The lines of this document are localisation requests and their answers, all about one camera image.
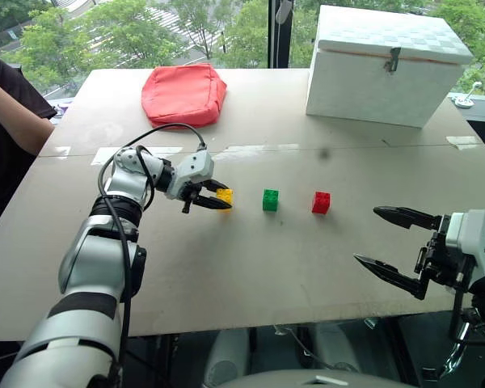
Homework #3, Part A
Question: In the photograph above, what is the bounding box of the white foam box with lid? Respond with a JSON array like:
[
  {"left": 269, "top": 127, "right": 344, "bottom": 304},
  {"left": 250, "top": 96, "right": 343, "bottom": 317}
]
[{"left": 306, "top": 4, "right": 475, "bottom": 129}]

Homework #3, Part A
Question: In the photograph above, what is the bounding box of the yellow toy brick cube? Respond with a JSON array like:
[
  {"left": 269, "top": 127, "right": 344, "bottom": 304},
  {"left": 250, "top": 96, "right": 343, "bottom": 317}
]
[{"left": 215, "top": 188, "right": 234, "bottom": 213}]

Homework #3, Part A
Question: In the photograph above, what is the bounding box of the grey rounded robot leg shell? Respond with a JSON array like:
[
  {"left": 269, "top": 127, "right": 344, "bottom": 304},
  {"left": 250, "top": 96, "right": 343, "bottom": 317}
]
[
  {"left": 204, "top": 329, "right": 251, "bottom": 387},
  {"left": 310, "top": 323, "right": 361, "bottom": 373}
]

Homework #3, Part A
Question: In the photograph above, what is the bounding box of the person black shirt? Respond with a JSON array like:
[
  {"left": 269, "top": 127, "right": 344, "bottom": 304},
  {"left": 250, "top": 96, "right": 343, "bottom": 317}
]
[{"left": 0, "top": 54, "right": 58, "bottom": 244}]

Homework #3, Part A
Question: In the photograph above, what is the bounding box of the black window frame post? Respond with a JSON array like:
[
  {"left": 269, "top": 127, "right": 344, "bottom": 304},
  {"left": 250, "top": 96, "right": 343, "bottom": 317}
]
[{"left": 268, "top": 0, "right": 294, "bottom": 70}]

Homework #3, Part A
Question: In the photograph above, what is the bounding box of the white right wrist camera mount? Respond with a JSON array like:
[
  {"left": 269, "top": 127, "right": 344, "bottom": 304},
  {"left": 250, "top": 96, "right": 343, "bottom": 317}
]
[{"left": 445, "top": 209, "right": 485, "bottom": 284}]

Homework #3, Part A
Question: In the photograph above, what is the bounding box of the green toy brick cube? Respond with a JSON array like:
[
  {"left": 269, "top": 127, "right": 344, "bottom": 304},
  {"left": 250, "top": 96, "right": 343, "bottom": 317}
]
[{"left": 261, "top": 188, "right": 280, "bottom": 213}]

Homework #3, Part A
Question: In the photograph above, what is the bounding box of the metal box latch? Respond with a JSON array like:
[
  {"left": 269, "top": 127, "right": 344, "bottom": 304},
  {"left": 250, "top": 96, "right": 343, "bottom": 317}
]
[{"left": 383, "top": 47, "right": 402, "bottom": 74}]

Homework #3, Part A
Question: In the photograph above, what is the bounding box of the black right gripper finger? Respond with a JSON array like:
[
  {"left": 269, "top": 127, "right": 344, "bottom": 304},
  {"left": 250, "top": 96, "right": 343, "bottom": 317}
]
[
  {"left": 373, "top": 205, "right": 444, "bottom": 232},
  {"left": 352, "top": 253, "right": 430, "bottom": 302}
]

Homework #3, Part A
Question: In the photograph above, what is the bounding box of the grey rounded robot torso top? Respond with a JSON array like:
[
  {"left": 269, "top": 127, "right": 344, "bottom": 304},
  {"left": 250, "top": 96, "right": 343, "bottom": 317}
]
[{"left": 221, "top": 368, "right": 409, "bottom": 388}]

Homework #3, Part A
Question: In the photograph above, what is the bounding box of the white blind cord pull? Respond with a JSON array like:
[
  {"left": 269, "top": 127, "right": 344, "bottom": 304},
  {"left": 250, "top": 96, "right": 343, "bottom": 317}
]
[{"left": 275, "top": 0, "right": 294, "bottom": 23}]

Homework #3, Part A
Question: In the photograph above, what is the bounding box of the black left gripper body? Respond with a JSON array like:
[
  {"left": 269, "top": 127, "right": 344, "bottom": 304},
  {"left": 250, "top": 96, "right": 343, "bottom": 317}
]
[{"left": 180, "top": 181, "right": 211, "bottom": 214}]

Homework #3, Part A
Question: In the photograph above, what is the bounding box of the small white desk stand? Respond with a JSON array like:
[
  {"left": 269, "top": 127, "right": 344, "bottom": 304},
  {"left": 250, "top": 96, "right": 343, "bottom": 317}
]
[{"left": 454, "top": 81, "right": 483, "bottom": 109}]

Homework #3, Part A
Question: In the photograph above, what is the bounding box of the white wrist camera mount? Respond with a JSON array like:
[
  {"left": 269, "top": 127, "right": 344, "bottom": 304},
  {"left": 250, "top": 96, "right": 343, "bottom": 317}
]
[
  {"left": 164, "top": 150, "right": 216, "bottom": 202},
  {"left": 445, "top": 209, "right": 485, "bottom": 284}
]

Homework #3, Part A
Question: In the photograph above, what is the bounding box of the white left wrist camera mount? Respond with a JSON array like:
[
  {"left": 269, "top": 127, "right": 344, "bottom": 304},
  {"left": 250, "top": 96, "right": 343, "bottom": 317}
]
[{"left": 164, "top": 150, "right": 216, "bottom": 202}]

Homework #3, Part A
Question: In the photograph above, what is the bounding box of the red fabric cushion bag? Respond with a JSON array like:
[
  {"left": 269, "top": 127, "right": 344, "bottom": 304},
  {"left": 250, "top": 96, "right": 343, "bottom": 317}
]
[{"left": 141, "top": 62, "right": 228, "bottom": 129}]

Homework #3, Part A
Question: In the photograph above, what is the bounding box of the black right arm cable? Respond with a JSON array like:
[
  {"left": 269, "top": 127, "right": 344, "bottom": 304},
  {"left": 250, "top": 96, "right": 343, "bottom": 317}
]
[{"left": 448, "top": 282, "right": 485, "bottom": 349}]

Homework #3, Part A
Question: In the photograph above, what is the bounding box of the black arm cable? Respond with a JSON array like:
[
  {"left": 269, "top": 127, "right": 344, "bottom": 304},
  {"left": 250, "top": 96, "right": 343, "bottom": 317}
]
[
  {"left": 448, "top": 282, "right": 485, "bottom": 349},
  {"left": 98, "top": 123, "right": 208, "bottom": 388}
]

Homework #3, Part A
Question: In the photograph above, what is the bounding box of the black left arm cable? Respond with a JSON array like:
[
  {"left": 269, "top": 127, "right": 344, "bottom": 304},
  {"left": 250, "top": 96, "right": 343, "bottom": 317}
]
[{"left": 98, "top": 123, "right": 208, "bottom": 388}]

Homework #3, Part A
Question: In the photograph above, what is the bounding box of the red toy brick cube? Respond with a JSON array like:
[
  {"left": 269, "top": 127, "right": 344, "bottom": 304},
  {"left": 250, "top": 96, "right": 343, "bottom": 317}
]
[{"left": 311, "top": 191, "right": 331, "bottom": 215}]

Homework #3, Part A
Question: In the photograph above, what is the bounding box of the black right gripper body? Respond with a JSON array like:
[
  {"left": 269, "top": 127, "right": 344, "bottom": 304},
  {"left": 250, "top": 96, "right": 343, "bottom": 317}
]
[{"left": 414, "top": 213, "right": 476, "bottom": 290}]

